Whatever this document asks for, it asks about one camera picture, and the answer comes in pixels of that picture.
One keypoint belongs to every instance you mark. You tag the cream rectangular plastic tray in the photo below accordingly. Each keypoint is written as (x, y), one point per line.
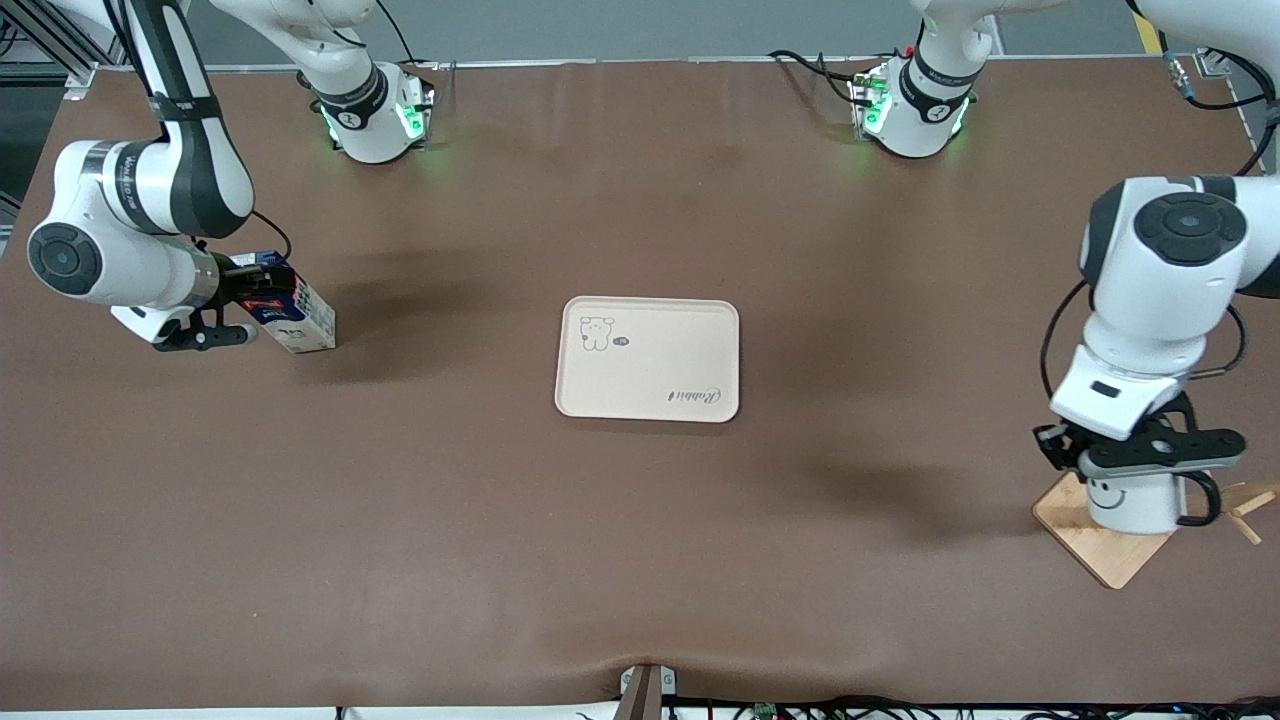
(650, 370)

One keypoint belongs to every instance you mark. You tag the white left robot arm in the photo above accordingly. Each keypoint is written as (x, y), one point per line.
(1150, 300)

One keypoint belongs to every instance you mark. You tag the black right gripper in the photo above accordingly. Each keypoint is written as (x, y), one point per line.
(229, 284)

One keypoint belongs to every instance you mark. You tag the grey aluminium frame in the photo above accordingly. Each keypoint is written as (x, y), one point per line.
(1215, 62)
(80, 80)

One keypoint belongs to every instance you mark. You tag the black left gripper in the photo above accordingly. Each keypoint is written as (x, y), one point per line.
(1050, 444)

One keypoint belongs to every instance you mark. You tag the blue milk carton green cap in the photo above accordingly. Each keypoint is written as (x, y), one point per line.
(305, 325)

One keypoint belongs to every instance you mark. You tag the wooden cup stand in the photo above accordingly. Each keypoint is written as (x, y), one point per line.
(1110, 555)

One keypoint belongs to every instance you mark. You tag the yellow floor tape strip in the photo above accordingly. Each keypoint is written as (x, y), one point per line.
(1152, 38)

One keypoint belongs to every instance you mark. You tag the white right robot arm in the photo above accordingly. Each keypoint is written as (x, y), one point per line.
(150, 190)

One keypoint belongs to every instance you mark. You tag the brown table cover mat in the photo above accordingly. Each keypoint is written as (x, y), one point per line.
(400, 500)

